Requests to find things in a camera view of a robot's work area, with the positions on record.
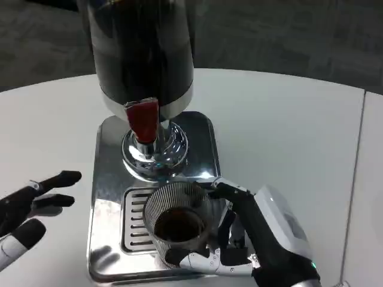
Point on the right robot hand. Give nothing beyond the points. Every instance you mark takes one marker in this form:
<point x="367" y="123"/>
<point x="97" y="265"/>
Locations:
<point x="269" y="233"/>

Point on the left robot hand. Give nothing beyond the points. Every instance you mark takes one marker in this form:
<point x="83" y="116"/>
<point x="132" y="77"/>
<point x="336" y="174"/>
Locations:
<point x="18" y="206"/>

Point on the clear ribbed glass cup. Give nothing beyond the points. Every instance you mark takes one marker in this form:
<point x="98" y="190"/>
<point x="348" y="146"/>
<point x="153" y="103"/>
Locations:
<point x="179" y="206"/>

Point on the right silver robot forearm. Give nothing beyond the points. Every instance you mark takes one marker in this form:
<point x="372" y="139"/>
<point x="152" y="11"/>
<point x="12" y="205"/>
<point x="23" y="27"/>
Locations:
<point x="312" y="284"/>

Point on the steel drip tray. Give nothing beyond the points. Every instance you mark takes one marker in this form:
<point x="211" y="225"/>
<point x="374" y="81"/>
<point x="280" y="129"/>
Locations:
<point x="104" y="194"/>

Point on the red tap lever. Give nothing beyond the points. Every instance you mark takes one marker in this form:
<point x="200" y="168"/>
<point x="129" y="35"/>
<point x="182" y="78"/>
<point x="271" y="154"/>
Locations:
<point x="143" y="119"/>

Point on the dark drink dispenser chrome base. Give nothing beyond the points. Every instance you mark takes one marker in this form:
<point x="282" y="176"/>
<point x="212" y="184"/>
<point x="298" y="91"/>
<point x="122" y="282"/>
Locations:
<point x="140" y="59"/>

